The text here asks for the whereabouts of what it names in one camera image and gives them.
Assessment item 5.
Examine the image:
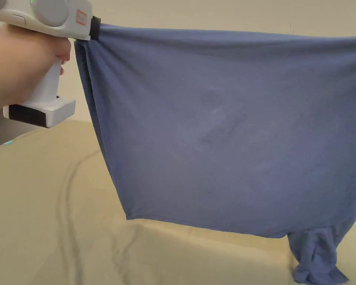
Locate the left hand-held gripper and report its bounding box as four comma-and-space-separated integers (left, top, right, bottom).
0, 0, 102, 129

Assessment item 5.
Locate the blue shirt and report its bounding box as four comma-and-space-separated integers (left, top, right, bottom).
74, 23, 356, 285

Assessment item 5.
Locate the person's left hand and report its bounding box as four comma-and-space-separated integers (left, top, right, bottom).
0, 22, 72, 119

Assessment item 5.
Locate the bed with beige sheet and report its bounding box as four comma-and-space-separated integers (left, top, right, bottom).
0, 120, 356, 285

